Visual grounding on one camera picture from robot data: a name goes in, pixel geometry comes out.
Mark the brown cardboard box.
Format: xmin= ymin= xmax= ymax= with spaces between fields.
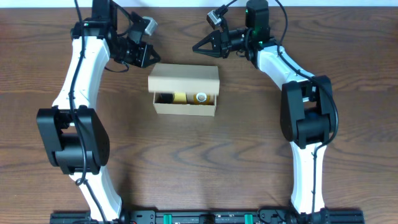
xmin=148 ymin=63 xmax=220 ymax=116

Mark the black glossy tape dispenser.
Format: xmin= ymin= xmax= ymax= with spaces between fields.
xmin=159 ymin=93 xmax=174 ymax=104

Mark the yellow sticky note pad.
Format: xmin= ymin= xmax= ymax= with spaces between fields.
xmin=173 ymin=92 xmax=187 ymax=104

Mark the yellow tape roll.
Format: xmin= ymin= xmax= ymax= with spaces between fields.
xmin=193 ymin=93 xmax=211 ymax=105

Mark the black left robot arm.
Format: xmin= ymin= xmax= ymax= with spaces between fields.
xmin=36 ymin=17 xmax=157 ymax=223

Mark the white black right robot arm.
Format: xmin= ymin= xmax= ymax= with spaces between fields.
xmin=148 ymin=26 xmax=338 ymax=223

